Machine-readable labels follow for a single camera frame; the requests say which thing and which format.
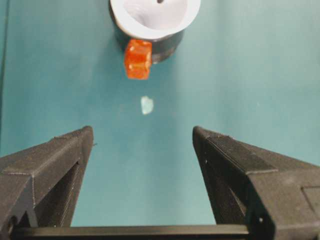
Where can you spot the white paper cup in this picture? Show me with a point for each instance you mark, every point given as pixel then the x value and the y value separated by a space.
pixel 175 15

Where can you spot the blue-green table cloth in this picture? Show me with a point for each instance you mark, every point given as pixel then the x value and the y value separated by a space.
pixel 250 75

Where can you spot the small white paper scrap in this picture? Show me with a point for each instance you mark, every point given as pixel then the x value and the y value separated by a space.
pixel 147 106

